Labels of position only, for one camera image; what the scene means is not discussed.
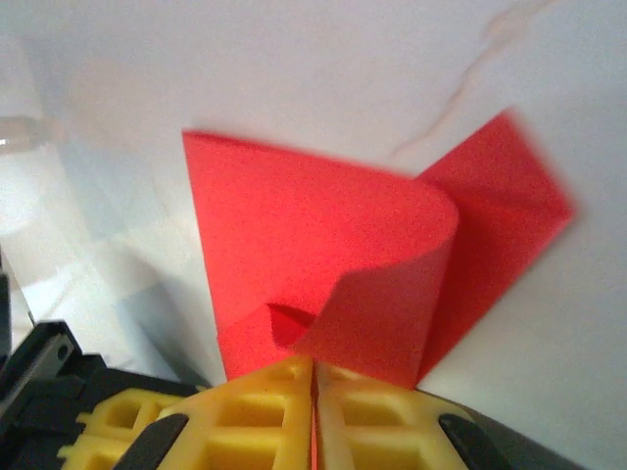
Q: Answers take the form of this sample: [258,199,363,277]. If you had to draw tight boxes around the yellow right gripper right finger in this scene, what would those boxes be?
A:
[313,364,589,470]

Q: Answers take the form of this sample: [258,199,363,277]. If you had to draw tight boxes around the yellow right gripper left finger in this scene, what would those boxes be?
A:
[120,354,315,470]

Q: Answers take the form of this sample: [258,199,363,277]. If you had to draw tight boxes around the red cloth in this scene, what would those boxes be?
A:
[181,111,577,393]

